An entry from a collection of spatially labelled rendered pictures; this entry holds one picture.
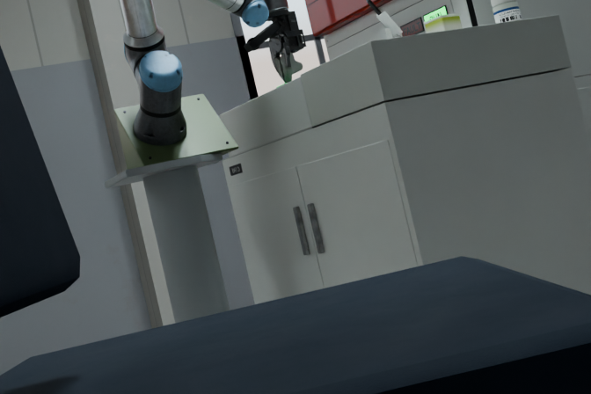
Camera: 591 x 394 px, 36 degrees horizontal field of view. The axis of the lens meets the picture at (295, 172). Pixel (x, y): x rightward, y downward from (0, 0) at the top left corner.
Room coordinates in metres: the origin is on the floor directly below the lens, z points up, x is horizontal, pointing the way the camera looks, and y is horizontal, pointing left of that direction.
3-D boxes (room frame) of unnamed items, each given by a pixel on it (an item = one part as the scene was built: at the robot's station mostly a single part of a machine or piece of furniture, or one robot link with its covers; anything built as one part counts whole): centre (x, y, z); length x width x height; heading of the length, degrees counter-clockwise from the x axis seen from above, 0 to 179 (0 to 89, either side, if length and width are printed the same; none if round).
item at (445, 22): (2.47, -0.48, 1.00); 0.07 x 0.07 x 0.07; 36
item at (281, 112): (2.70, 0.02, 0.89); 0.55 x 0.09 x 0.14; 29
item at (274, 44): (2.60, -0.06, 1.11); 0.09 x 0.08 x 0.12; 119
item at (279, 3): (2.60, -0.05, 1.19); 0.08 x 0.08 x 0.05
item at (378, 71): (2.44, -0.43, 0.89); 0.62 x 0.35 x 0.14; 119
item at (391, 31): (2.55, -0.35, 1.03); 0.06 x 0.04 x 0.13; 119
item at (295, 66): (2.59, -0.06, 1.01); 0.06 x 0.03 x 0.09; 119
